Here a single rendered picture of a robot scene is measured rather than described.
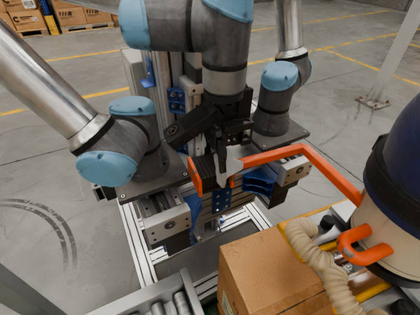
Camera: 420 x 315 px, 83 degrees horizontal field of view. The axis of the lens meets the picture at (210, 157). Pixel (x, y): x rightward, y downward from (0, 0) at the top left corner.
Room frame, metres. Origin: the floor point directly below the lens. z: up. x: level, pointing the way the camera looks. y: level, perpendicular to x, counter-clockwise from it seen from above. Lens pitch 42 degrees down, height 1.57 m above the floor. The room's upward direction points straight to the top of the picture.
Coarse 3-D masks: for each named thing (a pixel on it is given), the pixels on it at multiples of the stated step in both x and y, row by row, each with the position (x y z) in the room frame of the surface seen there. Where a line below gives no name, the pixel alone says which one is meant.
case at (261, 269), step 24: (240, 240) 0.35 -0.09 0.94; (264, 240) 0.35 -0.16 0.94; (240, 264) 0.28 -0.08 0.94; (264, 264) 0.28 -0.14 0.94; (288, 264) 0.28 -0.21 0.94; (240, 288) 0.22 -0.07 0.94; (264, 288) 0.22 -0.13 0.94; (288, 288) 0.22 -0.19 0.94; (312, 288) 0.22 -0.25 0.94; (360, 288) 0.22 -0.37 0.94; (240, 312) 0.19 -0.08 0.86; (264, 312) 0.17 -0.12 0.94; (288, 312) 0.17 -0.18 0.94; (312, 312) 0.17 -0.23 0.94
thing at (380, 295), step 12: (372, 288) 0.18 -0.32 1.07; (384, 288) 0.18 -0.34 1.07; (396, 288) 0.17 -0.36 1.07; (360, 300) 0.16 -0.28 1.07; (372, 300) 0.15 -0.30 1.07; (384, 300) 0.15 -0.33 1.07; (396, 300) 0.15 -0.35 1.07; (408, 300) 0.15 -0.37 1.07; (396, 312) 0.13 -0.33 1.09; (408, 312) 0.13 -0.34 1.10
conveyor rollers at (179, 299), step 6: (174, 294) 0.34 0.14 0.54; (180, 294) 0.34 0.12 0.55; (174, 300) 0.32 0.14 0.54; (180, 300) 0.32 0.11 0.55; (186, 300) 0.32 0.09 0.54; (156, 306) 0.30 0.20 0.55; (162, 306) 0.30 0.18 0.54; (180, 306) 0.30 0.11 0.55; (186, 306) 0.30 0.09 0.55; (156, 312) 0.28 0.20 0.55; (162, 312) 0.28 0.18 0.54; (180, 312) 0.28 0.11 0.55; (186, 312) 0.28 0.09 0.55
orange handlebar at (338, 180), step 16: (304, 144) 0.48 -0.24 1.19; (240, 160) 0.41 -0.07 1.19; (256, 160) 0.42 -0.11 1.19; (272, 160) 0.43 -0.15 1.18; (320, 160) 0.41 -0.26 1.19; (336, 176) 0.36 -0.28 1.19; (352, 192) 0.32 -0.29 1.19; (368, 224) 0.24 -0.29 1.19; (352, 240) 0.21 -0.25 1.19; (352, 256) 0.18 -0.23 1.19; (368, 256) 0.18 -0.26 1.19; (384, 256) 0.19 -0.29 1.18
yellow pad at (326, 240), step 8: (344, 200) 0.39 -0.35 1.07; (320, 208) 0.37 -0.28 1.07; (328, 208) 0.37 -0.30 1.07; (296, 216) 0.34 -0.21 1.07; (304, 216) 0.34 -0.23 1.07; (312, 216) 0.34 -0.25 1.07; (320, 216) 0.34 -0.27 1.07; (328, 216) 0.32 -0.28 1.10; (280, 224) 0.32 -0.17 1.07; (320, 224) 0.31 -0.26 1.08; (328, 224) 0.30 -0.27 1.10; (336, 224) 0.32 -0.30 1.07; (320, 232) 0.29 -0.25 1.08; (328, 232) 0.29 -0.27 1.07; (336, 232) 0.29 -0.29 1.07; (312, 240) 0.28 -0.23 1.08; (320, 240) 0.28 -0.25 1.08; (328, 240) 0.28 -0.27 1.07; (336, 240) 0.28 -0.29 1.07; (320, 248) 0.26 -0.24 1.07; (328, 248) 0.26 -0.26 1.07; (336, 248) 0.26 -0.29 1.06; (296, 256) 0.25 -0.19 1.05
